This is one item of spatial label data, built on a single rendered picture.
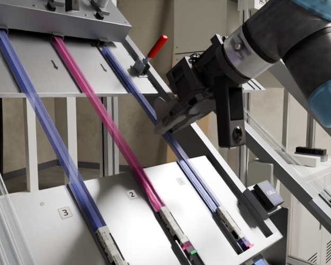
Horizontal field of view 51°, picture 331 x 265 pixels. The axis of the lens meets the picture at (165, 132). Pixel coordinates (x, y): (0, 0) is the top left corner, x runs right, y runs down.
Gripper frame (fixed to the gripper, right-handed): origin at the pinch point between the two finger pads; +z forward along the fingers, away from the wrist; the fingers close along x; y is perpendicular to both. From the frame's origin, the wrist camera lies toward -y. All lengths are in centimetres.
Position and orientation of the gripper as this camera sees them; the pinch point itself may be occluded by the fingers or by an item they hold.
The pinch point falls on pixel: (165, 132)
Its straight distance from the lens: 66.1
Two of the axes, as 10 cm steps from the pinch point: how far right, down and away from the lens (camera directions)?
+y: -3.8, -8.8, 2.8
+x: -7.0, 0.8, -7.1
